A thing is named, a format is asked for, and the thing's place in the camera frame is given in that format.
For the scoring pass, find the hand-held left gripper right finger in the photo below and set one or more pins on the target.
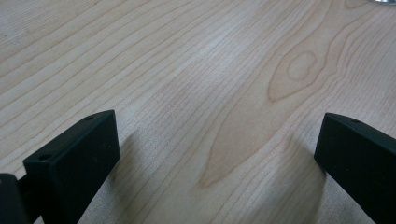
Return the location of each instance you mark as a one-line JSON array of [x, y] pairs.
[[361, 155]]

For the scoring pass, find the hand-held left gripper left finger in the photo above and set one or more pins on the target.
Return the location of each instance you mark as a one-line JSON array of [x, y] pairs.
[[71, 168]]

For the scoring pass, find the shiny metal object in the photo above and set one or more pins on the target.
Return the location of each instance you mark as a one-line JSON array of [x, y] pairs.
[[384, 1]]

